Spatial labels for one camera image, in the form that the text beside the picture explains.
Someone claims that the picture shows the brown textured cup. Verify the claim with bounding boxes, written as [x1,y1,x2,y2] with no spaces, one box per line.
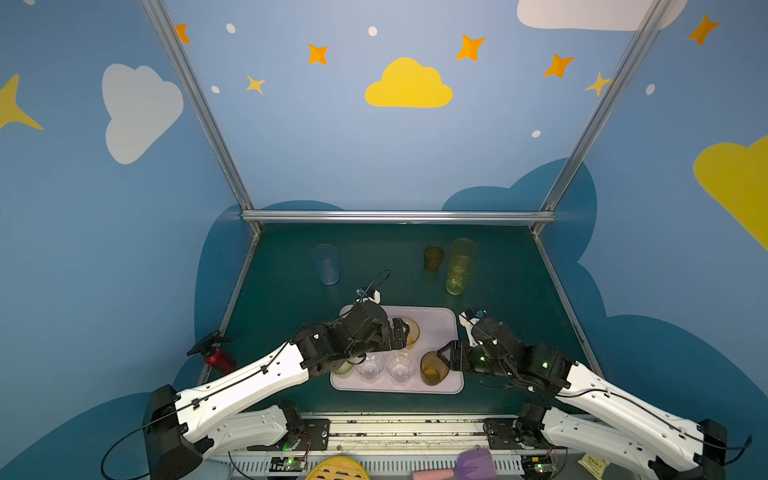
[420,351,450,386]
[423,245,445,272]

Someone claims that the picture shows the small green cup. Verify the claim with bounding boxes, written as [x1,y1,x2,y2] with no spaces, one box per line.
[333,360,356,378]

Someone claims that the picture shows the yellow transparent cup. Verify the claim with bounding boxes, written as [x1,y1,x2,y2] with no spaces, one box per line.
[401,317,421,350]

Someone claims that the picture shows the clear faceted glass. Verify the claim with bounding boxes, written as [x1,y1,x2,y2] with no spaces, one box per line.
[355,353,386,383]
[386,351,417,384]

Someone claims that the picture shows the pink plastic tray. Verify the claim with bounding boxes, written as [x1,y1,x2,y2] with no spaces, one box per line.
[330,306,464,395]

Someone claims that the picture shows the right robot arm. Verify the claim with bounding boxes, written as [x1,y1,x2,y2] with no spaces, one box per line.
[437,314,727,479]

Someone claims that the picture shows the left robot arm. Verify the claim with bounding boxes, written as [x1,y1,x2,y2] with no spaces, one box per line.
[142,299,410,479]

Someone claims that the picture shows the tall green cup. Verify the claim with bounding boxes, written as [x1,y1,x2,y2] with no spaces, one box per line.
[445,255,474,296]

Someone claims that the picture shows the tall blue textured cup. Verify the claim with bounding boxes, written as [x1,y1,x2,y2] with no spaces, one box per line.
[311,244,340,286]

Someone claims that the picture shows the tall yellow cup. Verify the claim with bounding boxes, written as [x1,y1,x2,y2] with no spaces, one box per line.
[450,238,477,261]

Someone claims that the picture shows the purple toy shovel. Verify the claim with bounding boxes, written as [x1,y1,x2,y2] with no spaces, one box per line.
[412,449,498,480]

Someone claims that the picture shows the yellow round lid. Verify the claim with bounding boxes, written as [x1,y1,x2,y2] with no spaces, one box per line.
[306,456,370,480]

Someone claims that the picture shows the yellow snack packet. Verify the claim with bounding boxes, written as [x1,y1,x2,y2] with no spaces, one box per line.
[578,454,611,480]

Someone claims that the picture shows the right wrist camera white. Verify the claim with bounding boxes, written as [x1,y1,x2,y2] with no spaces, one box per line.
[459,308,487,347]

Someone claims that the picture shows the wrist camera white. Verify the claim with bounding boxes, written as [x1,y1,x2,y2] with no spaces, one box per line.
[356,287,381,304]
[459,308,487,347]

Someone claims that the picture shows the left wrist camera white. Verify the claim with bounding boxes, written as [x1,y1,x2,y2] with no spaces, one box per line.
[356,287,381,304]

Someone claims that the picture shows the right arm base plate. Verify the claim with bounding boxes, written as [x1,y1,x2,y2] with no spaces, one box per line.
[483,417,550,450]

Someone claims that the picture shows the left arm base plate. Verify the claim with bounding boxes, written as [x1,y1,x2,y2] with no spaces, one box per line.
[280,418,331,452]

